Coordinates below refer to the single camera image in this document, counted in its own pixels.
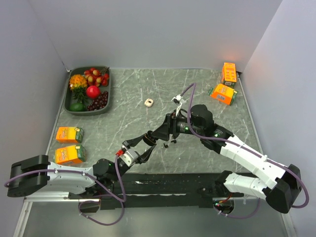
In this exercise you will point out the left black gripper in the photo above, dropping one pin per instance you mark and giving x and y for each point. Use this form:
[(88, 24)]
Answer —
[(143, 158)]

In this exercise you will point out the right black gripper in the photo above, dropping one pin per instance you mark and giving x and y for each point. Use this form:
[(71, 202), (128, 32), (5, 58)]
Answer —
[(169, 126)]

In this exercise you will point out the black earbud charging case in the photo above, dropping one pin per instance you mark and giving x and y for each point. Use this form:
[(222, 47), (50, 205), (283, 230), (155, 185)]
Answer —
[(148, 139)]

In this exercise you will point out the beige earbud charging case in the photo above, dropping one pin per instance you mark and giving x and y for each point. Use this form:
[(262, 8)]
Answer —
[(148, 102)]

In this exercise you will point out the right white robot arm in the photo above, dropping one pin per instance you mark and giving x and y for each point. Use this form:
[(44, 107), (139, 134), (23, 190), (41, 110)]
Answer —
[(276, 183)]

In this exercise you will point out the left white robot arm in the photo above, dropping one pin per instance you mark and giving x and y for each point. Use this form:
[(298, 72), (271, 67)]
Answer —
[(38, 174)]

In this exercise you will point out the dark grape bunch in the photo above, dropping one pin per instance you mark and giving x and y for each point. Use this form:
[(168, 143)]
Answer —
[(99, 102)]

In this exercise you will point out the orange juice box left lower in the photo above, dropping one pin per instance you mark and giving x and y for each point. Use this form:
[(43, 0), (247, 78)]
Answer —
[(70, 155)]

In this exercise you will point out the orange juice box tilted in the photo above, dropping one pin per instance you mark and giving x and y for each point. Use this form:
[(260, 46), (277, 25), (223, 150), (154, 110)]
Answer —
[(223, 94)]

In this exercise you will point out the red apple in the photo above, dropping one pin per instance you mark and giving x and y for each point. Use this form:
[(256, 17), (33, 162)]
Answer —
[(93, 92)]

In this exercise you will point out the green avocado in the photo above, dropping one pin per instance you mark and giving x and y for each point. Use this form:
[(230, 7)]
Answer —
[(77, 107)]

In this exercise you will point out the orange juice box left upper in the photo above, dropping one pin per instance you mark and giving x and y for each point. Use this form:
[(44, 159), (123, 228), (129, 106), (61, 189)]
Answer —
[(68, 134)]

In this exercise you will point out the red lychee bunch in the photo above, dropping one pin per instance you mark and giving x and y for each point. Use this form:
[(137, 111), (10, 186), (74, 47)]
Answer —
[(97, 77)]

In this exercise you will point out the orange juice box far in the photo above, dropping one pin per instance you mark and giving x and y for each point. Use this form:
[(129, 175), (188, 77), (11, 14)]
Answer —
[(229, 75)]

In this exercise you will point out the orange pineapple toy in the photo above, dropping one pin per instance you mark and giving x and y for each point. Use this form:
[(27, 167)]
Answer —
[(78, 86)]

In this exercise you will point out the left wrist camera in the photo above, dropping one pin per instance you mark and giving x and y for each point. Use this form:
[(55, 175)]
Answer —
[(129, 157)]

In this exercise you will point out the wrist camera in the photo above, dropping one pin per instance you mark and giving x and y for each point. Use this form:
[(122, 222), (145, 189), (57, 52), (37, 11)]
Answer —
[(179, 101), (129, 157)]

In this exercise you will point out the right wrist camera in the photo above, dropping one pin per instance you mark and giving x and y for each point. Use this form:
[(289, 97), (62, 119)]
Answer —
[(179, 101)]

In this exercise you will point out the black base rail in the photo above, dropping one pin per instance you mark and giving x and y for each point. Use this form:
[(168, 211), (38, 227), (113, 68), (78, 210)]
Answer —
[(156, 190)]

